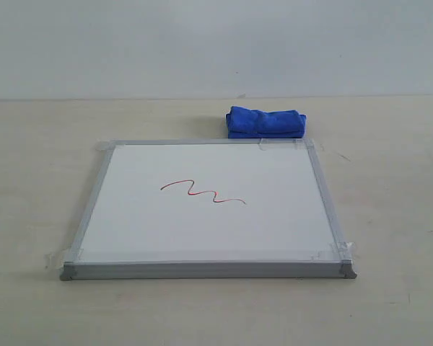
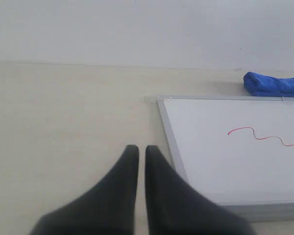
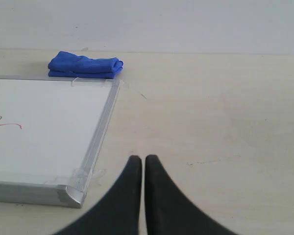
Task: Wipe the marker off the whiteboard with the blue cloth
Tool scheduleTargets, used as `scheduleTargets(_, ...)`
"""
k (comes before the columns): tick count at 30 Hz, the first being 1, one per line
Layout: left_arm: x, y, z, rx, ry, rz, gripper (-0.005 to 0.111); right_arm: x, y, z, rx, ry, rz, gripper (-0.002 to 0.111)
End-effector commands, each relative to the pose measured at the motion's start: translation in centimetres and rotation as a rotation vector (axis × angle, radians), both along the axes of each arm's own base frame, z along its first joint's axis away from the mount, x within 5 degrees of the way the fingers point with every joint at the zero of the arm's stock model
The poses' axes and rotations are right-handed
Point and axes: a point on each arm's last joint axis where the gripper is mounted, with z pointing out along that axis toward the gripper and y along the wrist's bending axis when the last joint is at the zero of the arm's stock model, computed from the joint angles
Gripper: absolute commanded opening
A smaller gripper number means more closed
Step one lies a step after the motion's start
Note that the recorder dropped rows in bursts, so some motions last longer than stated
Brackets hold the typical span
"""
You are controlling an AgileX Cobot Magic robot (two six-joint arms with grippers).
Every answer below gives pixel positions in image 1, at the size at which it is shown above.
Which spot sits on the blue cloth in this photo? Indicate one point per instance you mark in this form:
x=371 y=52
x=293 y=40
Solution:
x=245 y=123

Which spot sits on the red wavy marker line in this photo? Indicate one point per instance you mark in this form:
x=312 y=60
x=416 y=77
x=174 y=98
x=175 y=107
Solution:
x=191 y=192

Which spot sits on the clear plastic pen tray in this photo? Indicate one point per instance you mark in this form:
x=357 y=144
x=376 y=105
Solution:
x=265 y=144

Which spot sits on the white board with metal frame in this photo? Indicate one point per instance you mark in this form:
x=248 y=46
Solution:
x=130 y=229

